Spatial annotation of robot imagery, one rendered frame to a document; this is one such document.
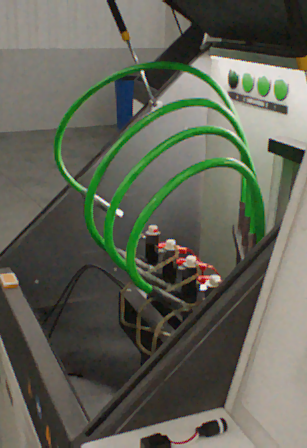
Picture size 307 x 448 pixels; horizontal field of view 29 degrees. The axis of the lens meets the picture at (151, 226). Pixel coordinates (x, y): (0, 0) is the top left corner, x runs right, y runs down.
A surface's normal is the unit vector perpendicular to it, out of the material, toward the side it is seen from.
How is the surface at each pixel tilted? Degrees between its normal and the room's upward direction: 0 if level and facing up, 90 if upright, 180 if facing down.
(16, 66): 90
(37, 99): 90
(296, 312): 76
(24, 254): 90
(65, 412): 0
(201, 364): 90
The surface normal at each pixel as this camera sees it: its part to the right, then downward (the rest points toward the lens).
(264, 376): -0.88, -0.11
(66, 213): 0.41, 0.33
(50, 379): 0.03, -0.94
